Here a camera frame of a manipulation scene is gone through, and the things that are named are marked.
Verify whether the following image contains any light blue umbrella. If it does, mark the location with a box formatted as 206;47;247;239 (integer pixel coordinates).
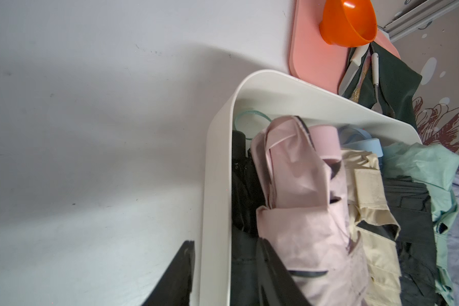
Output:
338;126;383;158

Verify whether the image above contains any white handled kitchen knife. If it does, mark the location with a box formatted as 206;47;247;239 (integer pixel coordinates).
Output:
338;44;370;96

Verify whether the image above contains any black umbrella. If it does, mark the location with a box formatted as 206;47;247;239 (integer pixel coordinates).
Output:
230;130;265;305
383;177;438;305

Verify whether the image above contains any pink plastic tray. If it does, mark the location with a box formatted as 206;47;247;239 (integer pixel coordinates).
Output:
289;0;400;94

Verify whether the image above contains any orange plastic bowl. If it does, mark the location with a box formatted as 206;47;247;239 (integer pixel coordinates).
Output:
319;0;378;48

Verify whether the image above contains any pale teal umbrella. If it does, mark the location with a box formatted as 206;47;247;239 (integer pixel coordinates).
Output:
233;110;272;136

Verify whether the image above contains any pink umbrella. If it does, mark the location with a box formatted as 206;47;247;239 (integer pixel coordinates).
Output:
251;116;369;305

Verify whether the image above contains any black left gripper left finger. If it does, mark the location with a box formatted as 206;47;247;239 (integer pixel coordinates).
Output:
142;240;195;306

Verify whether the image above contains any dark green cloth napkin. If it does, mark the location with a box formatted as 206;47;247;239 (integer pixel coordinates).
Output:
342;42;422;128

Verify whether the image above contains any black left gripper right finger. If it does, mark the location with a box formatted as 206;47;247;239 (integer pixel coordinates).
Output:
256;238;310;306

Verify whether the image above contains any colourful patterned knife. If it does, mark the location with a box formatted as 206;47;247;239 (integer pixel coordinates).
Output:
349;52;371;103

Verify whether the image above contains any small white handled utensil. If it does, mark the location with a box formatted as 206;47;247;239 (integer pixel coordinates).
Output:
371;52;383;114

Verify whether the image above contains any beige umbrella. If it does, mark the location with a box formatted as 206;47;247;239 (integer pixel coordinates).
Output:
341;149;402;305

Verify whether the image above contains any white plastic storage box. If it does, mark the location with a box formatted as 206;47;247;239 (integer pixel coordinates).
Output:
199;70;421;305

